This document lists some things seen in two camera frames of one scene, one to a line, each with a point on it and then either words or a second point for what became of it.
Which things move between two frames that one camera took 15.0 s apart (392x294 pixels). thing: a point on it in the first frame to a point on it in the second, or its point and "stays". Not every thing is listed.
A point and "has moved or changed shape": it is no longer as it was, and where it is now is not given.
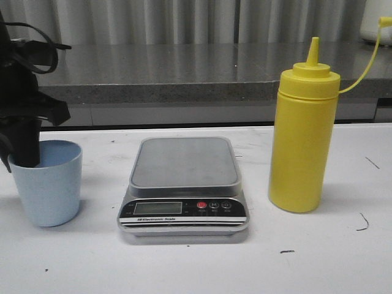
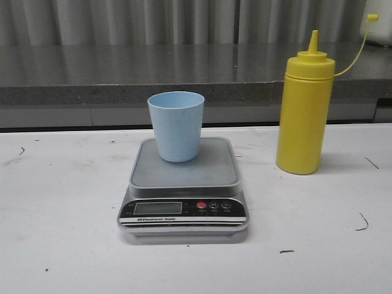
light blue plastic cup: (52, 190) to (177, 118)
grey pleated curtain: (189, 21) stays
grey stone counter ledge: (206, 86) stays
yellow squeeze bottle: (304, 130) has moved or changed shape
